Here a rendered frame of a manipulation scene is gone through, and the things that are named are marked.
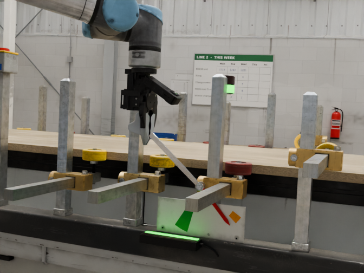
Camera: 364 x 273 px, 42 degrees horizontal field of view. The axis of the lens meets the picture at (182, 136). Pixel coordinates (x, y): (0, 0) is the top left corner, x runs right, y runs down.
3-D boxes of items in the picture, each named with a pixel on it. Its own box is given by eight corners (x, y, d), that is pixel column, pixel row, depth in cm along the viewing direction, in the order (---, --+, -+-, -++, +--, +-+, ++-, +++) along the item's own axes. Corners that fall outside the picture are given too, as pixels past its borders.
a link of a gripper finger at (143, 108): (144, 127, 134) (145, 96, 133) (150, 128, 133) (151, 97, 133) (136, 128, 129) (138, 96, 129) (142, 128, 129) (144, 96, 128)
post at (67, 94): (63, 229, 152) (69, 78, 149) (54, 228, 153) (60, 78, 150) (70, 227, 155) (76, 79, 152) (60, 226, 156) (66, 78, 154)
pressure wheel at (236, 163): (246, 202, 139) (248, 163, 139) (220, 199, 142) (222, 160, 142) (252, 197, 147) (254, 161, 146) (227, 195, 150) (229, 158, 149)
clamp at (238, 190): (242, 199, 130) (243, 181, 130) (195, 194, 135) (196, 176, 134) (247, 196, 135) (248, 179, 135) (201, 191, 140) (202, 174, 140)
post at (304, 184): (305, 275, 125) (317, 91, 123) (291, 273, 126) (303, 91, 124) (306, 271, 129) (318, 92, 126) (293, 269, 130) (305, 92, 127)
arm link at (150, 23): (123, 7, 134) (156, 11, 138) (121, 51, 135) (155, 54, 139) (133, 0, 126) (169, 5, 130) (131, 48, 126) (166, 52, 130)
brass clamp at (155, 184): (157, 194, 138) (157, 176, 138) (116, 189, 143) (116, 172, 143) (165, 190, 144) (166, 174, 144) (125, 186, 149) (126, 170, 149)
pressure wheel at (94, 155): (108, 183, 160) (109, 149, 160) (84, 184, 157) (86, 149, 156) (101, 180, 168) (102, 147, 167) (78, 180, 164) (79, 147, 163)
